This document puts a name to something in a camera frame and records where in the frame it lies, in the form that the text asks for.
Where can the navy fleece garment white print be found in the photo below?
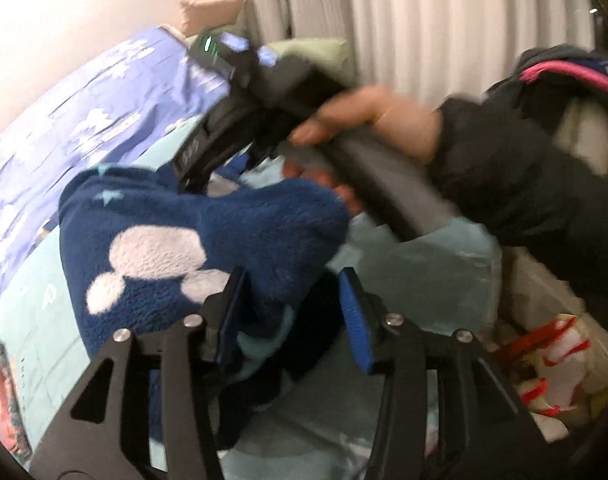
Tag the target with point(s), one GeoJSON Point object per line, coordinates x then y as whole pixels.
{"type": "Point", "coordinates": [234, 220]}

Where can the green pillow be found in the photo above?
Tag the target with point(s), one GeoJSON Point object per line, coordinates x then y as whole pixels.
{"type": "Point", "coordinates": [324, 55]}

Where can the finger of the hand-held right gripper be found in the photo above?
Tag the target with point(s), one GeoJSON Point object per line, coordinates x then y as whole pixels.
{"type": "Point", "coordinates": [199, 150]}

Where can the person's right hand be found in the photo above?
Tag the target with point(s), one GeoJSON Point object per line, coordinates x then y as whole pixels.
{"type": "Point", "coordinates": [384, 110]}

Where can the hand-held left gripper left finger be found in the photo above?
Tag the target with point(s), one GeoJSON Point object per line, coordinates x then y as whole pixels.
{"type": "Point", "coordinates": [231, 320]}

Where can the teal bed sheet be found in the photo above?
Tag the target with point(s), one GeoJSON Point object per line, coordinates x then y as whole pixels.
{"type": "Point", "coordinates": [424, 270]}

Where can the pink pillow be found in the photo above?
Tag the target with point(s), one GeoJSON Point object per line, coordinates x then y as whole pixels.
{"type": "Point", "coordinates": [211, 10]}

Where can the person's right forearm black sleeve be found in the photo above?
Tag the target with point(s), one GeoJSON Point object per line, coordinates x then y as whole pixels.
{"type": "Point", "coordinates": [509, 185]}

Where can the person's dark jacket pink trim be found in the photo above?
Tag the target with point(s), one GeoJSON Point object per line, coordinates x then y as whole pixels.
{"type": "Point", "coordinates": [574, 100]}

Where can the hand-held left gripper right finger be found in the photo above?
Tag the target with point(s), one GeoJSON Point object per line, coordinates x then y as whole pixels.
{"type": "Point", "coordinates": [356, 320]}

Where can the grey curtain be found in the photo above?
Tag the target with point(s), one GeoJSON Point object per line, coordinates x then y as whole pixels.
{"type": "Point", "coordinates": [434, 20]}

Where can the blue printed duvet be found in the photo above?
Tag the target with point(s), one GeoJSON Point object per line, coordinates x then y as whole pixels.
{"type": "Point", "coordinates": [84, 110]}

